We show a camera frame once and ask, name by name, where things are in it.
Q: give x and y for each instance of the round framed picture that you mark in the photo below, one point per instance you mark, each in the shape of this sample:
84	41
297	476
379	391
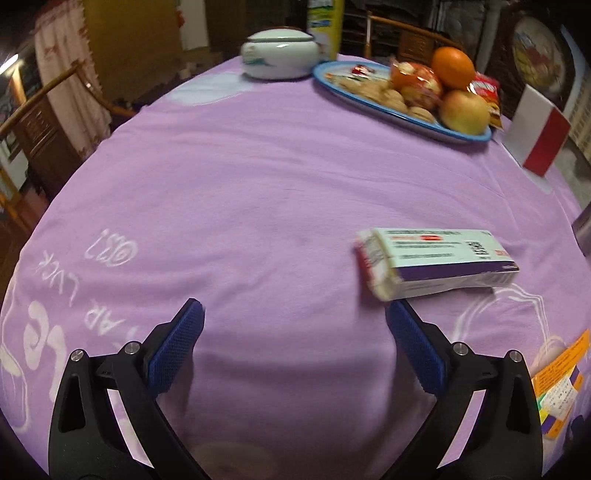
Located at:
535	50

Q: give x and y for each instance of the orange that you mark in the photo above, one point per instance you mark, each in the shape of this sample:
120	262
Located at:
455	67

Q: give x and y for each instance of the pile of walnuts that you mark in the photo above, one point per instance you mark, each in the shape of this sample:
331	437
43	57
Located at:
383	97

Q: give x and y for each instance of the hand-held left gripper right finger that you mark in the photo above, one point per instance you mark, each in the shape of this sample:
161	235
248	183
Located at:
413	341

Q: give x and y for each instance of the red wrapped candy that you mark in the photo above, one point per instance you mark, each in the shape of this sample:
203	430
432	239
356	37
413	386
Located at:
364	69

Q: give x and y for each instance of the blue oval plate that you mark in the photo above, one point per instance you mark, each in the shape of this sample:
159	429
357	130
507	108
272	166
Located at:
332	85

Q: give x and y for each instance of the wooden armchair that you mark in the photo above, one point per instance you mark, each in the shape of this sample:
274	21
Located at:
415	44
41	124

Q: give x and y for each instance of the orange and white box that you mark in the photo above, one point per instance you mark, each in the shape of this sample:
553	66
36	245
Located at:
561	369

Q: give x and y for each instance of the purple tablecloth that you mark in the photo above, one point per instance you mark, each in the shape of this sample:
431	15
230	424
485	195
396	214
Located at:
254	184

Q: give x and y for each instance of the pink floral curtain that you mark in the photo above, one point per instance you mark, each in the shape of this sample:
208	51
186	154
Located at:
69	69

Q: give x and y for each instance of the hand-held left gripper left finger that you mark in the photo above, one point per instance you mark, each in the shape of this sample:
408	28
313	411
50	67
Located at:
178	344

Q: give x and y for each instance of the white ceramic lidded pot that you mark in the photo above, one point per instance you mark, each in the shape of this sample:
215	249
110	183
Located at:
281	55

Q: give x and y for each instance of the yellow green carton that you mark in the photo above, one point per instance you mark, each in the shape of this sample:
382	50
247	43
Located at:
325	27

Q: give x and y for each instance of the red snack packet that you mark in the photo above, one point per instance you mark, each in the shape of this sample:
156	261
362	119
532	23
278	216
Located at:
485	87

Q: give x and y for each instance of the white and purple box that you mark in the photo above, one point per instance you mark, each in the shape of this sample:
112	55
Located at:
443	263

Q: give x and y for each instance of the white and red box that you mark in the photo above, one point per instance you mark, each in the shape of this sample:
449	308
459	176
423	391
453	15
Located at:
535	124

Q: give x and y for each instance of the plastic wrapped apple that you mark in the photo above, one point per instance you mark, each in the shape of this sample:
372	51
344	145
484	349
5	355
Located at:
415	83

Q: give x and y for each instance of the yellow red apple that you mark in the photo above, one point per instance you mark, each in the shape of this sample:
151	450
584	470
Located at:
464	113

